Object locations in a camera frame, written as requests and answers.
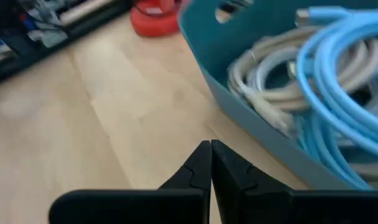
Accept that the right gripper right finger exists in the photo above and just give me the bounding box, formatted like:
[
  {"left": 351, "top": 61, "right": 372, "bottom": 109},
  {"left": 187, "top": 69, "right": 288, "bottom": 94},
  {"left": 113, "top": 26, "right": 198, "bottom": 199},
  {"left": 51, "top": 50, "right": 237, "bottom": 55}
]
[{"left": 211, "top": 139, "right": 378, "bottom": 224}]

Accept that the red desk lamp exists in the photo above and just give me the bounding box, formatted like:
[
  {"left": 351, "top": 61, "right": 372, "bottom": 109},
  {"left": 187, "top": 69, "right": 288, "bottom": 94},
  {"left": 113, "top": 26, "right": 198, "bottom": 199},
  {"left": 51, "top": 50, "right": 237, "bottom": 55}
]
[{"left": 129, "top": 0, "right": 190, "bottom": 38}]

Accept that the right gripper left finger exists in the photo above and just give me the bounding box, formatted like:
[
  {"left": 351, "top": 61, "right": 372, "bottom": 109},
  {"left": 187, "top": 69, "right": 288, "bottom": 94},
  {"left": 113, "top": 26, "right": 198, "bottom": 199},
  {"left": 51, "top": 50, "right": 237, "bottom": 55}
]
[{"left": 48, "top": 139, "right": 213, "bottom": 224}]

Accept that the light blue cable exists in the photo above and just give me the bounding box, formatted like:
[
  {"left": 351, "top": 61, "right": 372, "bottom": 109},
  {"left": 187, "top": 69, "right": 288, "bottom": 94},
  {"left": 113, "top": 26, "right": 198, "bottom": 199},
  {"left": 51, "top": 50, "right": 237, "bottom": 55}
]
[
  {"left": 296, "top": 113, "right": 374, "bottom": 190},
  {"left": 295, "top": 5, "right": 378, "bottom": 162}
]

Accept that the teal plastic bin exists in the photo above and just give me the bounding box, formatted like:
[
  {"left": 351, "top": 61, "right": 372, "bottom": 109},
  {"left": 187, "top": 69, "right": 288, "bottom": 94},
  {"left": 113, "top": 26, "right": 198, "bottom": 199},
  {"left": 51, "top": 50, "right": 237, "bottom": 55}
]
[{"left": 178, "top": 0, "right": 378, "bottom": 190}]

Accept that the white cable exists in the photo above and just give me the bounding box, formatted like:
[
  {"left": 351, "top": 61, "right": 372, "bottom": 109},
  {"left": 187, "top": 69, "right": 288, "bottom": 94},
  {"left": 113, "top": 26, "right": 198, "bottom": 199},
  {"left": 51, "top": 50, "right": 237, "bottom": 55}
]
[{"left": 254, "top": 50, "right": 302, "bottom": 94}]

